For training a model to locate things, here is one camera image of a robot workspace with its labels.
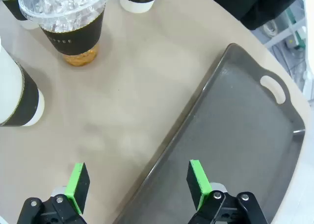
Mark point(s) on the dark brown serving tray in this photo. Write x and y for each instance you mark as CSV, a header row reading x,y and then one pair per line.
x,y
233,135

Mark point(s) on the white paper cup black sleeve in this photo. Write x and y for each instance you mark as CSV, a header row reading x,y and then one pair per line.
x,y
14,9
136,6
27,99

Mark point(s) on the person in black cardigan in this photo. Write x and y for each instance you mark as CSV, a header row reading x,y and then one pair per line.
x,y
245,6

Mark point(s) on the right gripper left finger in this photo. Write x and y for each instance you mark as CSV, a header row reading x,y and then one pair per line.
x,y
78,184

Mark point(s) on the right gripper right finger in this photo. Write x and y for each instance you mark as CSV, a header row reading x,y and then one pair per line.
x,y
200,182

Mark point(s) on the white desk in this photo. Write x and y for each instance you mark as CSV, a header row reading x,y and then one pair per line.
x,y
309,69

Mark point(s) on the clear iced tea cup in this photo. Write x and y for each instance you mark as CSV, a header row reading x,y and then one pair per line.
x,y
73,40

